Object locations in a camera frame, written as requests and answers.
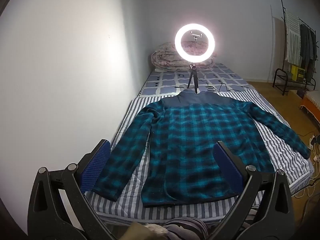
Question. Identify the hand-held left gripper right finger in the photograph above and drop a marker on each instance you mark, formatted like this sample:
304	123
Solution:
228	165

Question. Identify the folded floral quilt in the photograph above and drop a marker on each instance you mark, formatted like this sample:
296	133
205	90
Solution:
165	57

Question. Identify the striped hanging towel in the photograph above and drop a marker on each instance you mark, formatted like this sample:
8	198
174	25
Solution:
293	40

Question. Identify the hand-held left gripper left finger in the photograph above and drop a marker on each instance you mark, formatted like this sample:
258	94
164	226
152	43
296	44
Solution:
96	165

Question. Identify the blue checked bed sheet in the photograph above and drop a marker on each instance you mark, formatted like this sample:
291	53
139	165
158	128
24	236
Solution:
165	80

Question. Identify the phone holder clamp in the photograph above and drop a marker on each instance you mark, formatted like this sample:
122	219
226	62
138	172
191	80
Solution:
195	34

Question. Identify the teal plaid fleece jacket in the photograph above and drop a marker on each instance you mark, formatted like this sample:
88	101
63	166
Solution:
190	135

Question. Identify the yellow box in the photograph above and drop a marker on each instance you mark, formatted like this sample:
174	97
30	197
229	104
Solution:
297	73

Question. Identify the white power strip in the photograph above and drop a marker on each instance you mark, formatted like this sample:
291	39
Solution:
312	142

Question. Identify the person's striped pants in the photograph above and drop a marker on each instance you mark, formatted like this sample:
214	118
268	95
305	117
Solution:
185	230

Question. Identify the dark hanging garment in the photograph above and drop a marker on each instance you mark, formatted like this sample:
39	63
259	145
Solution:
306	47

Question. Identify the black metal clothes rack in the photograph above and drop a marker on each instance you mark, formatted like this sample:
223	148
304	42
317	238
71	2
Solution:
285	45

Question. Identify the blue white striped blanket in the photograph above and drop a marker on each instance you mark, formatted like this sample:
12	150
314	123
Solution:
282	166

